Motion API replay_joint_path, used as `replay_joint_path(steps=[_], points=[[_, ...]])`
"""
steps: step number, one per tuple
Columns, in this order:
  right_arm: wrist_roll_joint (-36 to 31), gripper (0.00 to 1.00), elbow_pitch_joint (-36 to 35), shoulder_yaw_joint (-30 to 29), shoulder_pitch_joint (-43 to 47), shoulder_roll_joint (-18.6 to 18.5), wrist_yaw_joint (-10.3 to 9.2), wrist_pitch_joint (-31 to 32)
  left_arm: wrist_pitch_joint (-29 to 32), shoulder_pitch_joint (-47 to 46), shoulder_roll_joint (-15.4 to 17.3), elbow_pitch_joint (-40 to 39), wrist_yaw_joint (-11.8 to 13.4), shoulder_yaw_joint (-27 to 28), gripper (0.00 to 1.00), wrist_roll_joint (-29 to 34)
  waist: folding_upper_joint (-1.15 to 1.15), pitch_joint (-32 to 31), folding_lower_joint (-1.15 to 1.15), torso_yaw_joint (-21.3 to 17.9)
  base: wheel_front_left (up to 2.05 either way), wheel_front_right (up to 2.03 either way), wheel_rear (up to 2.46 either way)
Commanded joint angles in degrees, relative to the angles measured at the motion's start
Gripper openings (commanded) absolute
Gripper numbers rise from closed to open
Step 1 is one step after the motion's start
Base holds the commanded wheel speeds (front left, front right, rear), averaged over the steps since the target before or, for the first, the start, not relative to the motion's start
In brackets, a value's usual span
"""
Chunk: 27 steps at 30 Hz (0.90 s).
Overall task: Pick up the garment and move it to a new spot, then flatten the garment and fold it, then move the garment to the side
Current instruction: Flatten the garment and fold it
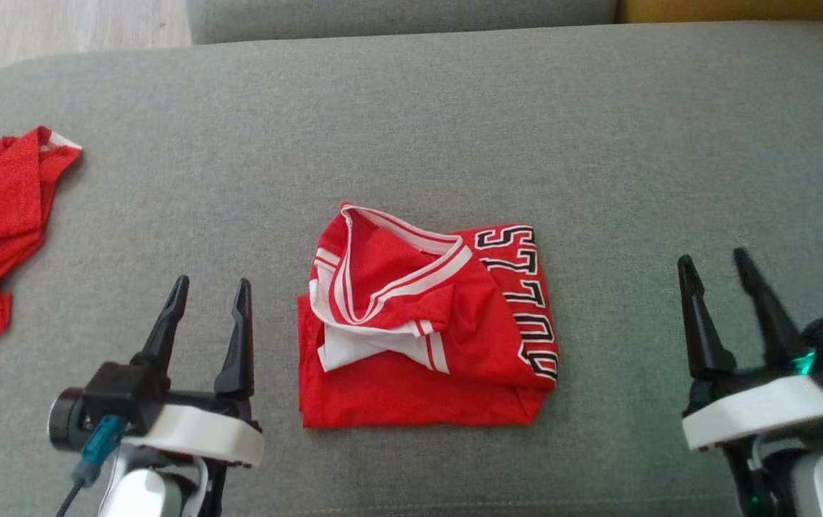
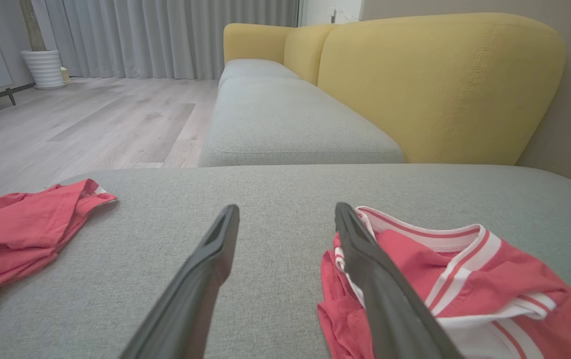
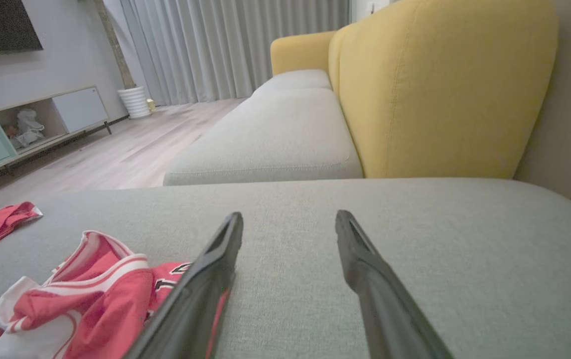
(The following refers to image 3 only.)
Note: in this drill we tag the small yellow object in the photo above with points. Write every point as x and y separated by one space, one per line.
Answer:
151 104

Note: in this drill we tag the large grey sofa chaise cushion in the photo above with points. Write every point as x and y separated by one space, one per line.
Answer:
465 274

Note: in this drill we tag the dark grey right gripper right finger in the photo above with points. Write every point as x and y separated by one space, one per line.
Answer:
390 314

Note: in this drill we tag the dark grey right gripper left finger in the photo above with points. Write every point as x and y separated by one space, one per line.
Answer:
191 309

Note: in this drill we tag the white plastic bag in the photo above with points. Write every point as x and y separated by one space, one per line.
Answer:
29 127

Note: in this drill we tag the yellow sofa back cushion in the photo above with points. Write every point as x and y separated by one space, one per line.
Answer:
440 89
335 55

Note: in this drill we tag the green leafy indoor tree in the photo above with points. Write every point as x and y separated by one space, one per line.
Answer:
116 50

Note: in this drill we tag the yellow sofa armrest cushion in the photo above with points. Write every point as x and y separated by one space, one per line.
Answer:
300 50

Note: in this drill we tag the white ribbed plant pot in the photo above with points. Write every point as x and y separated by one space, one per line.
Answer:
135 102

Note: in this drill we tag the small red item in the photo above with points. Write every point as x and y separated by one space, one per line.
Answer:
11 131

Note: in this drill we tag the wooden cabinet with teal drawers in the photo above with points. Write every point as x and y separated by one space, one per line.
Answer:
81 107

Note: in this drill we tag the grey pleated curtain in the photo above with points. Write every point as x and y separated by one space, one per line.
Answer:
225 45

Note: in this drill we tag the red jersey with number print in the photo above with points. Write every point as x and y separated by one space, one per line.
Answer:
96 304

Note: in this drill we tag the grey sofa seat cushion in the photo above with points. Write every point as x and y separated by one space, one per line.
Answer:
275 139
295 80

